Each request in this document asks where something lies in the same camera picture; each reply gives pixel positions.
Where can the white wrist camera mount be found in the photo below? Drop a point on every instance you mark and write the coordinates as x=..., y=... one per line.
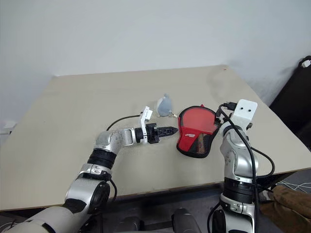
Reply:
x=245, y=113
x=147, y=113

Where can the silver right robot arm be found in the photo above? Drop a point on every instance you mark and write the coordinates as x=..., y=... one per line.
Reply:
x=236, y=160

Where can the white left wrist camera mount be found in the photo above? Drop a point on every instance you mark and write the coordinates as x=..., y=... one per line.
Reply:
x=147, y=113

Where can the small white adapter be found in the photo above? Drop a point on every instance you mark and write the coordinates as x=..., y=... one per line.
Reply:
x=306, y=63

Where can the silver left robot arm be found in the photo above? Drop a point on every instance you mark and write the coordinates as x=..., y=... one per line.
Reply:
x=121, y=138

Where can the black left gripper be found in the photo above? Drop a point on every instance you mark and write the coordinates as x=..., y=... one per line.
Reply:
x=152, y=134

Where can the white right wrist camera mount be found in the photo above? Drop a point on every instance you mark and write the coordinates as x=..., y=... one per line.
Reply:
x=245, y=113

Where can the dark rounded shape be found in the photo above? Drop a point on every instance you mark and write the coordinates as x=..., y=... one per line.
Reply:
x=185, y=221

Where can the large black fabric object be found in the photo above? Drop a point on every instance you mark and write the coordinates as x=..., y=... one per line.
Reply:
x=296, y=97

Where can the brown crumpled fabric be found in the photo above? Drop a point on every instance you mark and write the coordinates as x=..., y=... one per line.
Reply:
x=291, y=208

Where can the grey plush zipper charm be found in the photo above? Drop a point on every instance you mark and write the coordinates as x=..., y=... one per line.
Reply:
x=165, y=105

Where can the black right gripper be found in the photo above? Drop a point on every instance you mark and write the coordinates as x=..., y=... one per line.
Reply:
x=223, y=122

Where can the white power socket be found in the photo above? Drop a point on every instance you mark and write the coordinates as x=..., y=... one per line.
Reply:
x=8, y=124

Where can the red round plate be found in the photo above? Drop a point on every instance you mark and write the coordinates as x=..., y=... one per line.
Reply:
x=197, y=119

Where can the red black paddle case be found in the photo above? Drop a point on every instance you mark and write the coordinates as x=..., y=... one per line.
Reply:
x=187, y=143

